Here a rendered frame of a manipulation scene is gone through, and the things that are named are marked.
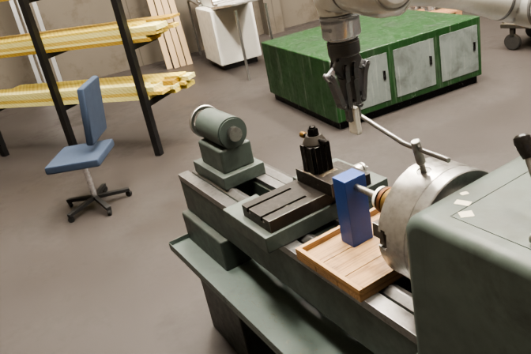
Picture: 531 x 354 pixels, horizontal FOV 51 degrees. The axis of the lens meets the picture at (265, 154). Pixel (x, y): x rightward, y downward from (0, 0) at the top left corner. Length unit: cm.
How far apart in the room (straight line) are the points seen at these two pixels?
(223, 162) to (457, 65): 373
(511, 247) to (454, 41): 463
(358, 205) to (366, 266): 18
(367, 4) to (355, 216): 78
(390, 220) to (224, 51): 678
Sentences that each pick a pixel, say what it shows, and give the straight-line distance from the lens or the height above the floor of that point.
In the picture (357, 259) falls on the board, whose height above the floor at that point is 88.
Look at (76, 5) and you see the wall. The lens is 953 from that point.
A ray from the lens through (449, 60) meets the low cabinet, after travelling 559.
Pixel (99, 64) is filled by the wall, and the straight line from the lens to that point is 965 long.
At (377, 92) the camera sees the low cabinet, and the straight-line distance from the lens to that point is 514.
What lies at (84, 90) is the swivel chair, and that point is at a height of 96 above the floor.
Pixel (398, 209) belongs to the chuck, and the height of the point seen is 117.
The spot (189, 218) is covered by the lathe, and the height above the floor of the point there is 68.
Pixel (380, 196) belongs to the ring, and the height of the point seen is 111.
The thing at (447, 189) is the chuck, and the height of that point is 122.
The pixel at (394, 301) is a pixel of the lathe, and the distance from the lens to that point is 158.
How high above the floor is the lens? 184
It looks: 22 degrees down
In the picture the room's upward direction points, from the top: 12 degrees counter-clockwise
